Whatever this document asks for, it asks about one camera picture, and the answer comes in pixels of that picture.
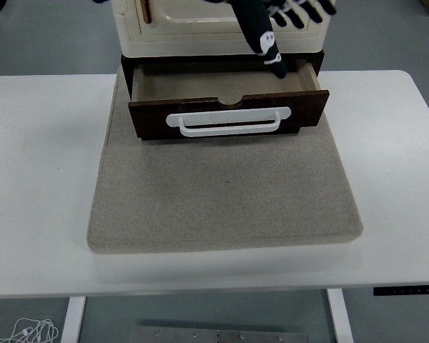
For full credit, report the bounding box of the white drawer handle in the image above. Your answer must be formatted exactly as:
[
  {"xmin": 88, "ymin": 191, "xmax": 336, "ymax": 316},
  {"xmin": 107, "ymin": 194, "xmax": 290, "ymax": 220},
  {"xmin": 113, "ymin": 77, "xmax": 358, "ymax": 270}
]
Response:
[{"xmin": 166, "ymin": 106, "xmax": 292, "ymax": 139}]

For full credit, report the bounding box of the beige fabric mat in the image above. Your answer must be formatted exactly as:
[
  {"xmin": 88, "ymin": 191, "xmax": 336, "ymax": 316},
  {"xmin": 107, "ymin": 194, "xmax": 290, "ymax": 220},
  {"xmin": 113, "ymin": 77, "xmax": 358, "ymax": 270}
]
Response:
[{"xmin": 87, "ymin": 67, "xmax": 365, "ymax": 254}]

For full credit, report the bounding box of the white table leg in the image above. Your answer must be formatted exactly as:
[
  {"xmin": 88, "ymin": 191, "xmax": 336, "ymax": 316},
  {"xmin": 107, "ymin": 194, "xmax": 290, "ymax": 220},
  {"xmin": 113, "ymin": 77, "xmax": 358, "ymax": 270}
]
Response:
[
  {"xmin": 325, "ymin": 288, "xmax": 355, "ymax": 343},
  {"xmin": 59, "ymin": 296, "xmax": 87, "ymax": 343}
]

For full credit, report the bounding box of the white cable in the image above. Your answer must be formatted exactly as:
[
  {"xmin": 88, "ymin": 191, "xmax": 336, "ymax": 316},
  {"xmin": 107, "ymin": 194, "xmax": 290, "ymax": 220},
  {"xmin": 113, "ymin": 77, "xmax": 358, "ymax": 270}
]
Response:
[{"xmin": 0, "ymin": 317, "xmax": 60, "ymax": 343}]

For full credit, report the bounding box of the brown cabinet door handle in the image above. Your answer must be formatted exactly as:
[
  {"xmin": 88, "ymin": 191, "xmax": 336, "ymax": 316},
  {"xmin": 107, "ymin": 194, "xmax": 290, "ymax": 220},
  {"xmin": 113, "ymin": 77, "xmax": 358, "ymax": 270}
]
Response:
[{"xmin": 139, "ymin": 0, "xmax": 153, "ymax": 25}]

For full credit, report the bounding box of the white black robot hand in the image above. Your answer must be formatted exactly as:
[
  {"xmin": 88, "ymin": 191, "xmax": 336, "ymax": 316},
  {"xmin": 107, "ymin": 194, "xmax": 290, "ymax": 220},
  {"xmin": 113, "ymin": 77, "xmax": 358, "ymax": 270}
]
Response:
[{"xmin": 205, "ymin": 0, "xmax": 337, "ymax": 79}]

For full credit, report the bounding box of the dark wooden drawer housing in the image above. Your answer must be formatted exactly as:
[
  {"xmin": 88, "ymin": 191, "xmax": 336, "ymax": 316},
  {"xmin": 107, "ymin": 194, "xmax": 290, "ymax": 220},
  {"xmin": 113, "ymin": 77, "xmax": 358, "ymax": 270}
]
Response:
[{"xmin": 120, "ymin": 49, "xmax": 325, "ymax": 143}]

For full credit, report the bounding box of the black table control panel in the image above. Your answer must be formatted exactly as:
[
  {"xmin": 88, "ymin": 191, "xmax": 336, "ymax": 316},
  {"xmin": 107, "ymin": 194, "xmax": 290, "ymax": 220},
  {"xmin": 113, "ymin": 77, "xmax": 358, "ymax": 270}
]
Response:
[{"xmin": 373, "ymin": 284, "xmax": 429, "ymax": 297}]

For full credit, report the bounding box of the dark wooden drawer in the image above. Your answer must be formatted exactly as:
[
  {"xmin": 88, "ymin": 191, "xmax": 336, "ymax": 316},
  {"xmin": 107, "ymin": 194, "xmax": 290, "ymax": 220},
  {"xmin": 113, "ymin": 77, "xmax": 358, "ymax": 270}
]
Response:
[{"xmin": 127, "ymin": 60, "xmax": 330, "ymax": 141}]

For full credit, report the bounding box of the cream plastic cabinet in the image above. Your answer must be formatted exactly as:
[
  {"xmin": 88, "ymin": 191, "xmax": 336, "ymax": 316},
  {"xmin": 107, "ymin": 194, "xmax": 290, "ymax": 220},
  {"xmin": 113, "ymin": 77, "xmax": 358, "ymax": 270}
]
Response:
[{"xmin": 111, "ymin": 0, "xmax": 334, "ymax": 59}]

